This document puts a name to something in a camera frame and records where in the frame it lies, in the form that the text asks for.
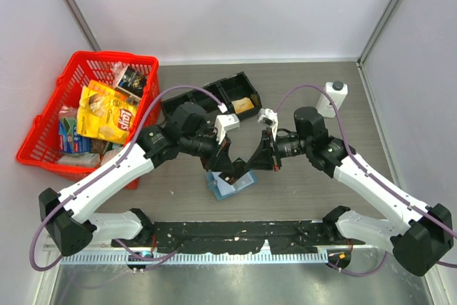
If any blue leather card holder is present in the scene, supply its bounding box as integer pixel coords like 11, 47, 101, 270
206, 171, 258, 201

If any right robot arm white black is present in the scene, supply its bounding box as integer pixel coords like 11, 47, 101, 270
247, 106, 456, 276

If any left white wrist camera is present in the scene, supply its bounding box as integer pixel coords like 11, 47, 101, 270
214, 114, 240, 145

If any black snack box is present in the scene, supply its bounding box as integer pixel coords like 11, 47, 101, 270
113, 66, 147, 102

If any red plastic shopping basket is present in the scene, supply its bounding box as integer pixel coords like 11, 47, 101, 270
16, 51, 161, 181

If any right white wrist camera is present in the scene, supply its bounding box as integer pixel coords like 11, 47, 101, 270
257, 108, 278, 140

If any black three-compartment organizer tray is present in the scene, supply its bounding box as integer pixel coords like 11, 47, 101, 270
161, 71, 262, 121

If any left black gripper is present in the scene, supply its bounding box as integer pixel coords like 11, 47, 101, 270
181, 127, 235, 172

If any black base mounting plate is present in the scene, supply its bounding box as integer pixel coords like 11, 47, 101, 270
123, 220, 363, 255

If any gold card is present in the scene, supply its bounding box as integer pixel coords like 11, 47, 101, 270
232, 97, 254, 114

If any yellow Lays chips bag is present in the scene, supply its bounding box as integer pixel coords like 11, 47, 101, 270
76, 80, 138, 145

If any white bottle grey cap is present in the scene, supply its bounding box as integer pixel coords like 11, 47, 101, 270
316, 81, 348, 119

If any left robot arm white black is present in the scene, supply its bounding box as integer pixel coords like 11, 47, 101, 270
39, 102, 240, 256

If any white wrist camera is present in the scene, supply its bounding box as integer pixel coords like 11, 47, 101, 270
214, 114, 240, 145
257, 108, 278, 140

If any dark card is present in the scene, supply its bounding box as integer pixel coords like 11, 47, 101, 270
219, 168, 247, 185

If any blue packaged item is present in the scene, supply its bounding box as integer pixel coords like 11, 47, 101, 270
59, 117, 91, 155

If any aluminium rail frame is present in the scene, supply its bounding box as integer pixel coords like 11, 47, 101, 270
44, 219, 436, 266

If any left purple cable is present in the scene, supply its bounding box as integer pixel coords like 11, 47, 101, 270
29, 85, 228, 272

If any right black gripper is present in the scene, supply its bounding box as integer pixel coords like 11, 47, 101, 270
246, 126, 312, 171

